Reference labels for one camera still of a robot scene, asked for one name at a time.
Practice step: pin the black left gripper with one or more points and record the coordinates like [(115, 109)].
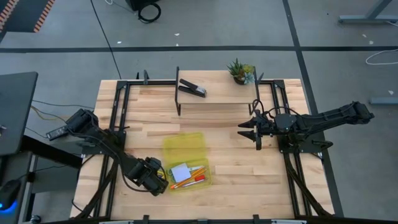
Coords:
[(149, 175)]

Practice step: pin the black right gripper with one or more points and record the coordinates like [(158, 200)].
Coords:
[(269, 126)]

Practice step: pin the pale sticky note pad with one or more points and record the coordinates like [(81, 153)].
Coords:
[(181, 172)]

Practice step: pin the yellow translucent pencil case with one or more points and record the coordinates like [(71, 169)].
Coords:
[(185, 146)]

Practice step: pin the orange markers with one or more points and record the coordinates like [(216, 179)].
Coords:
[(196, 173)]

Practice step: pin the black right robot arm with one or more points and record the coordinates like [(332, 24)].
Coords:
[(326, 119)]

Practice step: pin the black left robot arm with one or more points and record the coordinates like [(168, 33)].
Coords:
[(81, 121)]

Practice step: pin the black table clamp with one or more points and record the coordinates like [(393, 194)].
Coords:
[(256, 219), (260, 78), (145, 219), (145, 77)]

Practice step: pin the wooden shelf riser black legs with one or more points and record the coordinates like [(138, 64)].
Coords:
[(224, 90)]

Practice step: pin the potted succulent plant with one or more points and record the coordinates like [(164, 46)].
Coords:
[(241, 73)]

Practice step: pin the black stapler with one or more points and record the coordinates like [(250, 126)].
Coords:
[(192, 88)]

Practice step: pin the black power adapter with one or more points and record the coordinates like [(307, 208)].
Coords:
[(56, 133)]

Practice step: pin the grey table foot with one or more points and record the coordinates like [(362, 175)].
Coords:
[(384, 101)]

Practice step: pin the black computer mouse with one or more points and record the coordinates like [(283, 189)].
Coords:
[(9, 194)]

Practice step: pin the grey table leg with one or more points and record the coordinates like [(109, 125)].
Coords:
[(363, 19)]

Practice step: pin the black equipment box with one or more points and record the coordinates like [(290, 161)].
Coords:
[(136, 3)]

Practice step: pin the orange striped floor mat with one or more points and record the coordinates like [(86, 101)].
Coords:
[(21, 15)]

